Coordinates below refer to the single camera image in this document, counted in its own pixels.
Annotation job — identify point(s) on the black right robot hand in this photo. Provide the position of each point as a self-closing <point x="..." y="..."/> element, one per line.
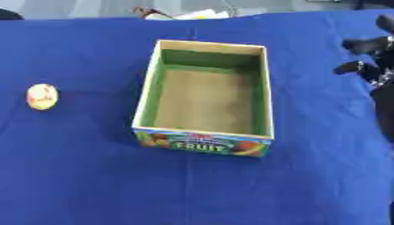
<point x="382" y="88"/>

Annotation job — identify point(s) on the white paper sheets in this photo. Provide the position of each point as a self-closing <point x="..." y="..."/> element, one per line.
<point x="197" y="14"/>

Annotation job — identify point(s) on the open cardboard box green inside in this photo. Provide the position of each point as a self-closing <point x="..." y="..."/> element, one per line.
<point x="205" y="99"/>

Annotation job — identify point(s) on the round yellow disc red print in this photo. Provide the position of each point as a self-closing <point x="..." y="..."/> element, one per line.
<point x="42" y="96"/>

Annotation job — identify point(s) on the dark rounded object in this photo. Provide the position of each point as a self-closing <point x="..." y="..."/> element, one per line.
<point x="9" y="14"/>

